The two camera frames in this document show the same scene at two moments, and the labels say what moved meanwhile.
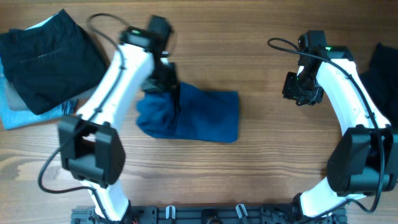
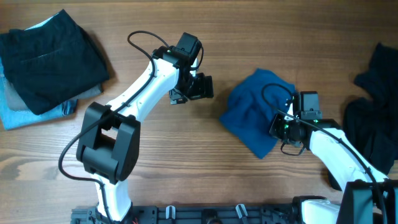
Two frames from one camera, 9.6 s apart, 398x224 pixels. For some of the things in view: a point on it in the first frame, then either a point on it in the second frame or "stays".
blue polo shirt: x=185 y=112 -> x=252 y=102
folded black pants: x=51 y=61 stays
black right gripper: x=298 y=91 -> x=277 y=127
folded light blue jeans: x=15 y=118 stays
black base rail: x=212 y=214 stays
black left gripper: x=166 y=82 -> x=203 y=86
